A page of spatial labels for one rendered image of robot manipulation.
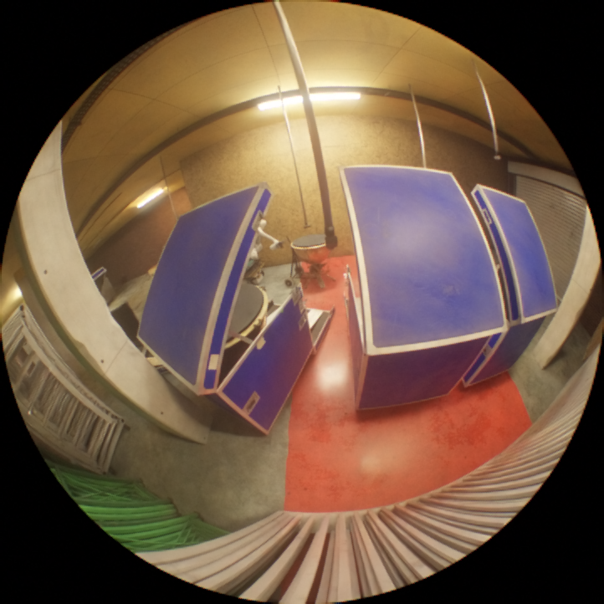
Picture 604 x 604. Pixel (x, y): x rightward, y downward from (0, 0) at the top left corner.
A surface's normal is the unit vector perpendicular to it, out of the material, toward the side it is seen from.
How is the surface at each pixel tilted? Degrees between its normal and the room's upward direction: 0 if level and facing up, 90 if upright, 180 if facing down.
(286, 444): 0
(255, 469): 0
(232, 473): 0
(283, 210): 90
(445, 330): 42
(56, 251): 90
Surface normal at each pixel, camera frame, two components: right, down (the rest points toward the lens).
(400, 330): -0.20, -0.21
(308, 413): -0.17, -0.80
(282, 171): -0.03, 0.58
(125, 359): 0.99, -0.12
